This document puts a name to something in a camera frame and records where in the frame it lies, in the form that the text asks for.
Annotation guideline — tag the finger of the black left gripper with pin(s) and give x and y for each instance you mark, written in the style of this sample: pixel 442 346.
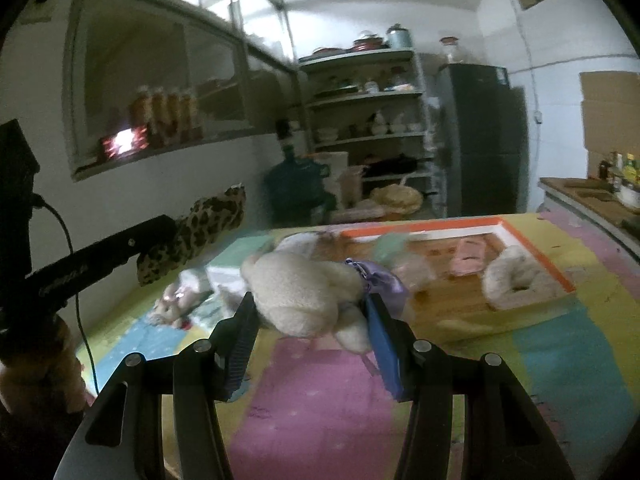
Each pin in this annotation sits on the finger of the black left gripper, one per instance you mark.
pixel 60 281

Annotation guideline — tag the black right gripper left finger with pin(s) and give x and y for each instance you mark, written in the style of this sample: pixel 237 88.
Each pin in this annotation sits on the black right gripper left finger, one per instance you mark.
pixel 121 435

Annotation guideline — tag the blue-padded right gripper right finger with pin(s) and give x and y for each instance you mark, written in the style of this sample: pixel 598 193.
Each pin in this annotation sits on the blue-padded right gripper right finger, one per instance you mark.
pixel 505 436

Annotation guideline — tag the leopard print scarf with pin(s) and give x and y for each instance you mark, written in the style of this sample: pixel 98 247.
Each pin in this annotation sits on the leopard print scarf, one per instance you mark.
pixel 207 219

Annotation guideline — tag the pink fluffy soft item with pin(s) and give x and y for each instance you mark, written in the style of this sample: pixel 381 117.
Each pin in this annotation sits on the pink fluffy soft item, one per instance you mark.
pixel 469 257

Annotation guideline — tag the cream plush bear purple bow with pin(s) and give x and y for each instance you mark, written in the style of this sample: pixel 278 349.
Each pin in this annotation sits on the cream plush bear purple bow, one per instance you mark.
pixel 304 298

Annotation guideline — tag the green soft pillow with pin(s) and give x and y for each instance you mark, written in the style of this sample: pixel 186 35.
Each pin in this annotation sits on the green soft pillow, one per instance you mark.
pixel 391 250

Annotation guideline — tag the person's left hand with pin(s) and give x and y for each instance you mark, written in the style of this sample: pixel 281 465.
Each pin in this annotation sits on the person's left hand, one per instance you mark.
pixel 40 373

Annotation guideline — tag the pink plush toy sequin patch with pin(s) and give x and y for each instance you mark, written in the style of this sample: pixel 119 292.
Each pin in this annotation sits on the pink plush toy sequin patch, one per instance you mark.
pixel 179 299

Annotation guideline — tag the glowing red screen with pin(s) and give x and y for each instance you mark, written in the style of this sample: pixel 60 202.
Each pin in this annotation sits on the glowing red screen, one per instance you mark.
pixel 124 143

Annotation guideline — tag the mint green carton box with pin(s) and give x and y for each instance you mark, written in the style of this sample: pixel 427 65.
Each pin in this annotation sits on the mint green carton box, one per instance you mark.
pixel 224 268

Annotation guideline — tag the orange-rimmed cardboard box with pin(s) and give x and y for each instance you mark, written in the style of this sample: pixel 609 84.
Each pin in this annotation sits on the orange-rimmed cardboard box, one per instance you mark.
pixel 466 277

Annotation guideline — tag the amber bottles on ledge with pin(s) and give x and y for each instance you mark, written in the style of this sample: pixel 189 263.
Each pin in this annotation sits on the amber bottles on ledge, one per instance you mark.
pixel 163 118

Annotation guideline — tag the kitchen counter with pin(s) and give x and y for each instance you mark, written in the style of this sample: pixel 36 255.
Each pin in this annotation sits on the kitchen counter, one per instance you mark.
pixel 593 200

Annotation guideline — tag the green water jug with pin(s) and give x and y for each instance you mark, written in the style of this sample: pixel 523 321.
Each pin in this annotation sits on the green water jug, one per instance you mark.
pixel 296 193

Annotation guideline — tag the yellow woven basket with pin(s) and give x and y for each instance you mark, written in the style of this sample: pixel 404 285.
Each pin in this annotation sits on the yellow woven basket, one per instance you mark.
pixel 398 199

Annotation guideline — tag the white bowl on counter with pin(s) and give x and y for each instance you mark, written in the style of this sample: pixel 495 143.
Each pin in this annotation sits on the white bowl on counter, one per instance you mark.
pixel 629 197

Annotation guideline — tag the yellow-capped condiment bottle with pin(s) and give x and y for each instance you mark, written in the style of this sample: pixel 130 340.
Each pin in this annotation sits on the yellow-capped condiment bottle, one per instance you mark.
pixel 630 170

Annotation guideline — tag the black refrigerator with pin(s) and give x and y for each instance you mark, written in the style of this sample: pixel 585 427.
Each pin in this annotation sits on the black refrigerator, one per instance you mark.
pixel 483 131

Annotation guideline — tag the grey metal storage shelf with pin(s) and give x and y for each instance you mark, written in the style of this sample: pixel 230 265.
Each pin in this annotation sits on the grey metal storage shelf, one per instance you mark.
pixel 368 118

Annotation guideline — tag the glass jar on refrigerator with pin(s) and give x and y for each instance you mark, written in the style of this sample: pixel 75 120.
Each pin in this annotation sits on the glass jar on refrigerator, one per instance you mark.
pixel 451 50

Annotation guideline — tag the red pot with lid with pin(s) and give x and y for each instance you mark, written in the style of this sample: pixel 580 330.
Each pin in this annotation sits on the red pot with lid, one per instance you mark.
pixel 367 41

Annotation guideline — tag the blue enamel pot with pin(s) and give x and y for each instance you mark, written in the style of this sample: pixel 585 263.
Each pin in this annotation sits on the blue enamel pot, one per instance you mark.
pixel 398 37

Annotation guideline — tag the brown cardboard wall panel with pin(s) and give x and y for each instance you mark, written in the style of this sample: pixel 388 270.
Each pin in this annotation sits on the brown cardboard wall panel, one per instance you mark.
pixel 610 115

